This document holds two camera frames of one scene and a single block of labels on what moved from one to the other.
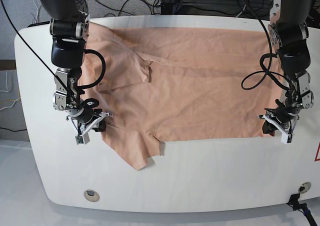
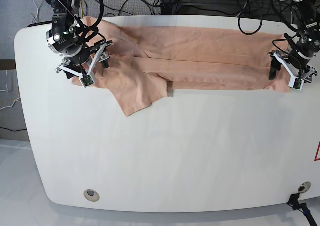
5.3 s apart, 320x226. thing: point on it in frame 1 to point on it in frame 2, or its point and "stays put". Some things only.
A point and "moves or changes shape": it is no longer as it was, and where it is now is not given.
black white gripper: (89, 119) to (99, 54)
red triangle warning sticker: (316, 158) stays put
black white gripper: (284, 118) to (306, 74)
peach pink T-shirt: (167, 84) moves or changes shape
